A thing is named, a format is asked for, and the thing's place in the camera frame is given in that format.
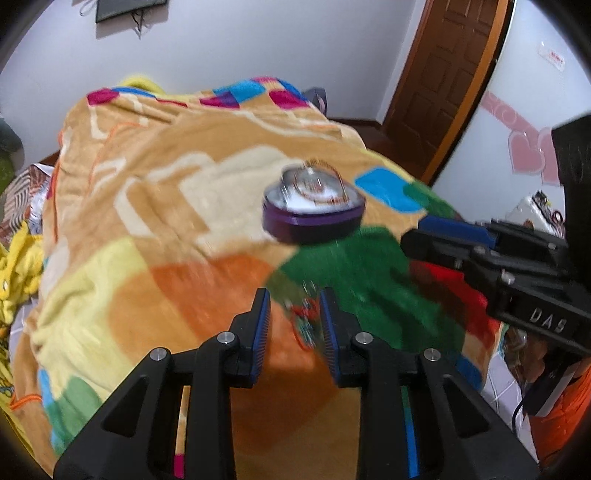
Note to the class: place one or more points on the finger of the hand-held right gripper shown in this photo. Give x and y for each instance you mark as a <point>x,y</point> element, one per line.
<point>457,230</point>
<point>438,249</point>

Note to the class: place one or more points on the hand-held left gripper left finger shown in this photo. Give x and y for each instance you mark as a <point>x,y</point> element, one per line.
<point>261,332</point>

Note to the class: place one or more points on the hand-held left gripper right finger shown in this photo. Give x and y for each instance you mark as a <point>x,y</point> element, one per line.
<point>328,332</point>

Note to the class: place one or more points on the purple heart-shaped jewelry box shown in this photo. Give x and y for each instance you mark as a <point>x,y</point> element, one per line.
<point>314,226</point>

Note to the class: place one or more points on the orange garment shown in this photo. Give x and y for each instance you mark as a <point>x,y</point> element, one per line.
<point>568,415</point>

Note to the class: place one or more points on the colourful patchwork blanket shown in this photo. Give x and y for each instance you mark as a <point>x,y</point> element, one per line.
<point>161,230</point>

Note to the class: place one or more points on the white wardrobe with pink hearts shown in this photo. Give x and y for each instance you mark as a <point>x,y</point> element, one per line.
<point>521,92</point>

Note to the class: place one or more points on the brown wooden door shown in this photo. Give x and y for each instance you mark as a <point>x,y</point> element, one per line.
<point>443,78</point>

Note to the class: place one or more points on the grey bag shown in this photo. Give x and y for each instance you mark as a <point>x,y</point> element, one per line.
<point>318,99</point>

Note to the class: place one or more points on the white paper notice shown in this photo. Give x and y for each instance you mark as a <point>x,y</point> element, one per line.
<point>551,57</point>

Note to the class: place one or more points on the yellow printed blanket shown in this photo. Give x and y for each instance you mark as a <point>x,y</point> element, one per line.
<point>18,263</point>

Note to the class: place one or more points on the striped brown blanket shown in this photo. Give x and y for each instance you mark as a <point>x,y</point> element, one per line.
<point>23,198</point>

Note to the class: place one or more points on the yellow pillow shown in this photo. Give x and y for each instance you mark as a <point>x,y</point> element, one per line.
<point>138,83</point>

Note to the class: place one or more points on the green patterned cloth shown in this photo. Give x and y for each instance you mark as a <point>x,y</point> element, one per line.
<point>4,170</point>

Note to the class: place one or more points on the small black wall monitor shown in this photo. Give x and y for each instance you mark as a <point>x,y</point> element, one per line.
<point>124,7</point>

